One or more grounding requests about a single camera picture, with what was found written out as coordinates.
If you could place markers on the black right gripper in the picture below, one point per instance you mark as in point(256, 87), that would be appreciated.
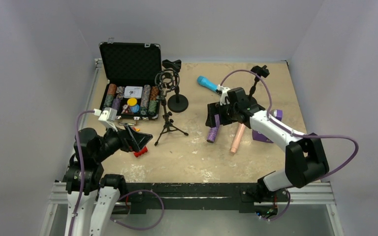
point(218, 113)

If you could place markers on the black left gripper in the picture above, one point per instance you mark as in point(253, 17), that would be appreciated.
point(127, 138)

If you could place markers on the purple glitter microphone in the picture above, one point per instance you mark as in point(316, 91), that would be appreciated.
point(212, 135)

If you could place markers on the black round-base mic stand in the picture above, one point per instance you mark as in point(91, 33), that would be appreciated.
point(261, 72)
point(177, 103)

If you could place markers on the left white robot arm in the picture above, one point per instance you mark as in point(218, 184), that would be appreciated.
point(90, 196)

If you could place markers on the red yellow toy block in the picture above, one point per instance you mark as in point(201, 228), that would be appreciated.
point(142, 151)

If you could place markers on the triangular all-in marker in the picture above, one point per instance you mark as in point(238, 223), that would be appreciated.
point(127, 110)

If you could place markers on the blue small blind chip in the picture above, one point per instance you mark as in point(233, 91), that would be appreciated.
point(135, 109)

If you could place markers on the pink toy microphone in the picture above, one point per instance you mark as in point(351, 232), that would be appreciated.
point(237, 138)

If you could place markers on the yellow round chip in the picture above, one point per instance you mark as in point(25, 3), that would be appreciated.
point(132, 102)

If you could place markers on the blue toy microphone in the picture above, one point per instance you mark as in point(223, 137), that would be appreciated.
point(205, 82)

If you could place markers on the white playing card deck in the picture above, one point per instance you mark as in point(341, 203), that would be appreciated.
point(133, 92)

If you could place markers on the purple metronome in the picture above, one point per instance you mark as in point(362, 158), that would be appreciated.
point(263, 130)

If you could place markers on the black poker chip case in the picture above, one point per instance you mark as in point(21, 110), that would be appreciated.
point(129, 64)

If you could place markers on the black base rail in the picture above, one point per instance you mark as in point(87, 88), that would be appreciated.
point(218, 196)

